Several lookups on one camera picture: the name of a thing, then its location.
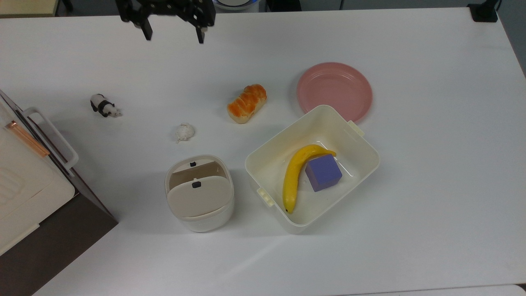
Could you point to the purple cube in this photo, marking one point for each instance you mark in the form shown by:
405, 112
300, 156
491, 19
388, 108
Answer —
324, 172

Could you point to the cream plastic storage bin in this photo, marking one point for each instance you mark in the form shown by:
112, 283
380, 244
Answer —
353, 164

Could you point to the panda figurine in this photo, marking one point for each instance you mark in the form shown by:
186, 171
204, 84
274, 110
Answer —
103, 106

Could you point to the toy bread loaf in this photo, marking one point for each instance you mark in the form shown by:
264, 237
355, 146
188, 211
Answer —
246, 103

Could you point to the yellow toy banana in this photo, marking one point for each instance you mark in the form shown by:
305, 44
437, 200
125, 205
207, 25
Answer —
292, 176

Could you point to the black table clamp base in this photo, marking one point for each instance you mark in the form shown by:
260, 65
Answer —
484, 11

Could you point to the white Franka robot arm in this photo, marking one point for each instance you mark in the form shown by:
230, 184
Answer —
236, 3

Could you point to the white paper ball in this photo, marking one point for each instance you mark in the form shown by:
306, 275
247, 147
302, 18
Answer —
184, 132

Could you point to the cream trash can with lid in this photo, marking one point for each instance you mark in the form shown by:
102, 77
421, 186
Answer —
199, 201

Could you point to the pink plate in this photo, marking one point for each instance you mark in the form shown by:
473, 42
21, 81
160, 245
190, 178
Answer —
335, 88

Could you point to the white microwave oven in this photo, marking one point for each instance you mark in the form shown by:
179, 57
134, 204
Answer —
61, 246

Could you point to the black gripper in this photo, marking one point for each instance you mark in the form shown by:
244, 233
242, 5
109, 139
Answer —
168, 8

